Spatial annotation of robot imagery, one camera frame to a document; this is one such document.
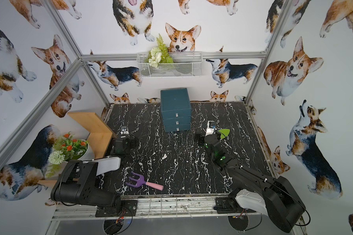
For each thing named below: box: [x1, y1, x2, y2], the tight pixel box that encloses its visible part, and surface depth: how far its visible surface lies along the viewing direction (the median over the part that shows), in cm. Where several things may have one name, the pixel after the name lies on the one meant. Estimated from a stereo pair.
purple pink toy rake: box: [125, 171, 165, 191], surface depth 83 cm
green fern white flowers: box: [145, 33, 175, 69], surface depth 82 cm
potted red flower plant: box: [45, 131, 96, 178], surface depth 73 cm
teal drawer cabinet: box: [160, 88, 192, 133], surface depth 95 cm
